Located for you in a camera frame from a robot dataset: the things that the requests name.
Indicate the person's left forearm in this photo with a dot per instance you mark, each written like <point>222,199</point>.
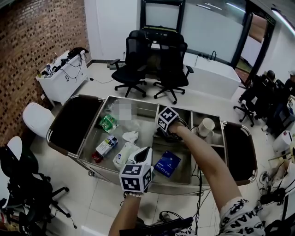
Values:
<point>125,216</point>

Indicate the black chair with gear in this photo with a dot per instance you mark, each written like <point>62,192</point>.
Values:
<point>27,198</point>

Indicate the white toilet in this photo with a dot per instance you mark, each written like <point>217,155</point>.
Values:
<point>38,117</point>

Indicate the black mesh office chair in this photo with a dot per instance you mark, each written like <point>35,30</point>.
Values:
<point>172,69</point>
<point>131,57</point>

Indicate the black case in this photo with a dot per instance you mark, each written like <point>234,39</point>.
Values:
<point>280,119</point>

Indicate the small red packet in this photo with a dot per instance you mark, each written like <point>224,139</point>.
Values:
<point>97,157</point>

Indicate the white round table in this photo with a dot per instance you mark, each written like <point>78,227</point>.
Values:
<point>13,147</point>

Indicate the white and blue carton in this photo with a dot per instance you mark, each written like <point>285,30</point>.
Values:
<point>106,144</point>

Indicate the white cylinder appliance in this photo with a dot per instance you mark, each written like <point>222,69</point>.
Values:
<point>283,141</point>

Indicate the green exit sign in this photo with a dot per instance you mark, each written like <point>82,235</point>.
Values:
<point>270,19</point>

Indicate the black faucet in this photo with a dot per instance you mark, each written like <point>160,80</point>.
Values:
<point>214,55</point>

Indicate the white mug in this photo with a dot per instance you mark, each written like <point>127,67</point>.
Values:
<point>206,128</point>

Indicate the white bathtub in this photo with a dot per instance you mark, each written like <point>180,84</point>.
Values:
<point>214,78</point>

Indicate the black framed screen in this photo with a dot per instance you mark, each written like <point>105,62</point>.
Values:
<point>161,13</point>

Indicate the white tissue pack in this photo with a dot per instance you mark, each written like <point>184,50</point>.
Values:
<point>123,155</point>

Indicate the stainless steel compartment cart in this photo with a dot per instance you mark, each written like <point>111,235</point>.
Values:
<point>175,186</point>

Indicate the green snack packet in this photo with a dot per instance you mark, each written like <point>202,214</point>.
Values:
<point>107,123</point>

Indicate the frosted glass window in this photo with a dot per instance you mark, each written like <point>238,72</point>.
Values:
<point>212,27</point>

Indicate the blue drip coffee packet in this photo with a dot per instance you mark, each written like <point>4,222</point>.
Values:
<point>167,163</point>

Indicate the white sink cabinet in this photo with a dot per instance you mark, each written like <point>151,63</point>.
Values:
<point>62,85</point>

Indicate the person's printed white clothing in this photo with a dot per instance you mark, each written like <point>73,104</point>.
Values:
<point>242,216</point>

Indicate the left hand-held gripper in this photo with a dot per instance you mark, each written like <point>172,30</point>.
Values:
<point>133,179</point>

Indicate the white plastic bag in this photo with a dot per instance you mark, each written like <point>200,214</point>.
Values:
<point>130,136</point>

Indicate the person's right forearm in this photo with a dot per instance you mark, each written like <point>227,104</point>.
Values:
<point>207,166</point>

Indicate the clear plastic bag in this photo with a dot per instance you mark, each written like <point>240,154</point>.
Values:
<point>113,108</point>

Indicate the long ceiling light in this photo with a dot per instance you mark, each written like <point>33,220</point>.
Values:
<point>284,19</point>

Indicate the black bag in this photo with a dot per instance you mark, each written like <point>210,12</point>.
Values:
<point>273,197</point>

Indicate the black door frame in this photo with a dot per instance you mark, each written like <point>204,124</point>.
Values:
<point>267,46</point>

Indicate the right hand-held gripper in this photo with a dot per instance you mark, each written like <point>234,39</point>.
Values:
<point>167,116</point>

